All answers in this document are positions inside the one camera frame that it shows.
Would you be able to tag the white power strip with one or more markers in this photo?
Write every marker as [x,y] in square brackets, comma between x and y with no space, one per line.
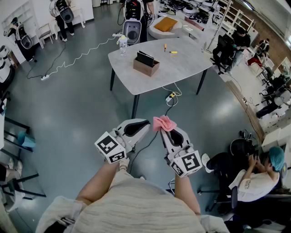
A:
[117,35]
[45,77]

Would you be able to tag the black office chair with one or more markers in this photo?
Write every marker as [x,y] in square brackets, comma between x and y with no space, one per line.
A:
[234,195]
[222,52]

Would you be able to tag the long wooden plank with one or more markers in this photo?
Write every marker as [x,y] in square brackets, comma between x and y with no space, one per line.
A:
[247,109]

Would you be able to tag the black table leg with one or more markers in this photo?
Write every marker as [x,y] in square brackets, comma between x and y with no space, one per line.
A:
[112,79]
[135,107]
[202,82]

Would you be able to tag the white storage box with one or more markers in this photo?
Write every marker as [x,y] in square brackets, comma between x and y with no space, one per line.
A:
[271,141]

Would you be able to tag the person's grey striped shirt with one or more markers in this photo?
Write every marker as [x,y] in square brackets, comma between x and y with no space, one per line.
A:
[136,209]

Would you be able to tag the row of round robot vacuums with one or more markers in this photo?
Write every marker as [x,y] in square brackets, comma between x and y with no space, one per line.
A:
[188,9]

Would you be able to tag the brown wooden box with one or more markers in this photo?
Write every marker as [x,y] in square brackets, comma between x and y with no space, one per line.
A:
[145,69]

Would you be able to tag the black round bin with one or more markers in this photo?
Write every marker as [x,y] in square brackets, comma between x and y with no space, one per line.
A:
[241,148]

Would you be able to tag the pink cloth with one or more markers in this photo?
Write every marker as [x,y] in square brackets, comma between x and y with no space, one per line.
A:
[164,123]

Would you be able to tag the white chair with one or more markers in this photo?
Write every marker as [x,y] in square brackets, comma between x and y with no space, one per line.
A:
[45,33]

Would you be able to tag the white grey backpack pod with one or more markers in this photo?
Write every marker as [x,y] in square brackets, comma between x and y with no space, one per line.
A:
[66,14]
[25,41]
[131,31]

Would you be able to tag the black metal frame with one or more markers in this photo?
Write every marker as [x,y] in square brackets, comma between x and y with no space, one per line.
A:
[22,194]

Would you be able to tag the white shelving unit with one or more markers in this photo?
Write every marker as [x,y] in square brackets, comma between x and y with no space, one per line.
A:
[236,18]

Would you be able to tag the clear bottle with yellow cap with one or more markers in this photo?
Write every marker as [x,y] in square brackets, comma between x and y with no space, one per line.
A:
[123,46]

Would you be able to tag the person's left shoe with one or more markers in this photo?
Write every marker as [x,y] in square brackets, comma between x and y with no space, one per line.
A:
[124,163]

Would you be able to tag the person's left forearm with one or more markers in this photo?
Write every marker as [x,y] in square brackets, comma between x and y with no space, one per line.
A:
[97,184]

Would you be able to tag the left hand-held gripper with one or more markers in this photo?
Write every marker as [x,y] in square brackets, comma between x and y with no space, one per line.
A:
[110,146]

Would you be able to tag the power strip with yellow plug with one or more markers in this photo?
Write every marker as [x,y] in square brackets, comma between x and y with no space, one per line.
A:
[170,96]

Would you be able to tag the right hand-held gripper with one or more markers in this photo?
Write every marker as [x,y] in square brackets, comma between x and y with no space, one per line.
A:
[186,162]

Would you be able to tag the person's right forearm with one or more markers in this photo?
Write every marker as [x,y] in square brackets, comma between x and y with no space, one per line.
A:
[186,195]

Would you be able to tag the teal bin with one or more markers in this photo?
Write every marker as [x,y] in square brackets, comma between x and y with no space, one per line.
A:
[26,140]

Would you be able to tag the round white sofa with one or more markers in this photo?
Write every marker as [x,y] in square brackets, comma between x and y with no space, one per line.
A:
[163,34]

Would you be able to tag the orange cushion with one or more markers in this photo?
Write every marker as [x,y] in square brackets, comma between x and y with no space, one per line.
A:
[165,23]

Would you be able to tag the black tablet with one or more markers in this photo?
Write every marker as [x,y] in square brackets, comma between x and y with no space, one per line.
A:
[145,58]

